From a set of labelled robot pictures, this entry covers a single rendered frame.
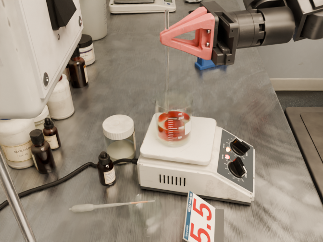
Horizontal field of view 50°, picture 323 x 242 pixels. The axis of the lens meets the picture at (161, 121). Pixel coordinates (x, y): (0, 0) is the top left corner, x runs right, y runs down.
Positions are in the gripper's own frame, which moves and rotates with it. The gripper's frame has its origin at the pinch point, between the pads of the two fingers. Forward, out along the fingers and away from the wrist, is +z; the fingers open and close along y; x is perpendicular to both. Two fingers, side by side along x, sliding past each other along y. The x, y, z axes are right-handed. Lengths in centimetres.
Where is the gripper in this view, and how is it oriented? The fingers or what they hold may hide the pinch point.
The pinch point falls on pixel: (166, 37)
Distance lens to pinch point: 53.5
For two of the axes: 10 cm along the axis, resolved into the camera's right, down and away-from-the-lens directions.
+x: 0.1, 7.9, 6.1
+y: 2.3, 5.9, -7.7
